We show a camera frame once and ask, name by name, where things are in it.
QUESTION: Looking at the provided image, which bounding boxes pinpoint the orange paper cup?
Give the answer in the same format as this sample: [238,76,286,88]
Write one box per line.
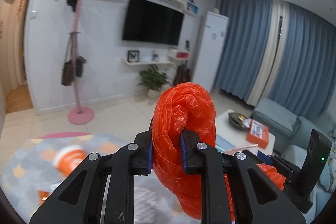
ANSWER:
[53,145,87,177]

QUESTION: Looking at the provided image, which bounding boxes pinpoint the black wall television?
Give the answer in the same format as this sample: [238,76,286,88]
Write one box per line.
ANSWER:
[122,0,184,46]

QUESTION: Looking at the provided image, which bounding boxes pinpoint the blue curtains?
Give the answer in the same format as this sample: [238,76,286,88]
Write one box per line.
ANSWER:
[214,0,335,120]

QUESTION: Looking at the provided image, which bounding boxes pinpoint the white red wall box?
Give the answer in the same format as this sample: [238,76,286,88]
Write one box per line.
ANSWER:
[168,48,190,60]

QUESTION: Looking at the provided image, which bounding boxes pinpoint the teal sofa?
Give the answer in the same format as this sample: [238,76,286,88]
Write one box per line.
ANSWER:
[252,98,335,223]

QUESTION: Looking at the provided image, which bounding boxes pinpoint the pink coat rack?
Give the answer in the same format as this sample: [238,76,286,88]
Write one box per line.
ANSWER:
[67,0,95,125]

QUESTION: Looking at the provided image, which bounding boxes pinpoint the scallop pattern tablecloth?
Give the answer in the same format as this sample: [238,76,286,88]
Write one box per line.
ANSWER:
[0,131,200,224]

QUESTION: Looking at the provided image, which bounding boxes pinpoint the orange foil packet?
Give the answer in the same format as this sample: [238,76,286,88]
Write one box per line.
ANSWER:
[38,190,51,206]

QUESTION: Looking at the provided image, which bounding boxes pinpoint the orange plastic bag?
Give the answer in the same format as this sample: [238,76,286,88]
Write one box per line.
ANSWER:
[151,83,291,223]

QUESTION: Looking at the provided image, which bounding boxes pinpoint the white coffee table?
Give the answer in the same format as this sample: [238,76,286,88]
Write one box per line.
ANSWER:
[215,109,276,155]

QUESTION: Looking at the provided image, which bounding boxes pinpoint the white refrigerator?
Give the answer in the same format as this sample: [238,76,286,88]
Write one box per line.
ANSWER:
[192,11,229,93]

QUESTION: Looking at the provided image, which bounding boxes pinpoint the green potted plant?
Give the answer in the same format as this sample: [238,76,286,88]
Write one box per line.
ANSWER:
[138,64,171,99]

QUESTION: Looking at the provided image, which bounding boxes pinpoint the black acoustic guitar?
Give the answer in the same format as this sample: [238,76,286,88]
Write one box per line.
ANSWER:
[173,40,191,86]

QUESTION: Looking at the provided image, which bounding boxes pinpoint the black hanging bag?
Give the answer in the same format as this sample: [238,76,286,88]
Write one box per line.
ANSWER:
[75,33,87,79]

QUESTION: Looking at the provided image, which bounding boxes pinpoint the dark bowl with snacks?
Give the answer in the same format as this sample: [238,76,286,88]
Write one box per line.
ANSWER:
[228,112,249,130]

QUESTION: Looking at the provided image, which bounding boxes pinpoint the framed butterfly picture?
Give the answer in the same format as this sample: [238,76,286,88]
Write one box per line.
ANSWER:
[127,50,139,63]

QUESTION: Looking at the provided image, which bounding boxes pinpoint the brown hanging bag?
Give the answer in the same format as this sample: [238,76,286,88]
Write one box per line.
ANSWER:
[61,33,74,86]

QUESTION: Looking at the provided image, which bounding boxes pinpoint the white lower wall shelf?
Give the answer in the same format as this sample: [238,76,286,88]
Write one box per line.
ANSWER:
[121,58,175,67]

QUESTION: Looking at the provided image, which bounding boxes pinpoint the orange tissue box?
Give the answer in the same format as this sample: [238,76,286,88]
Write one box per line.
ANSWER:
[246,119,269,149]

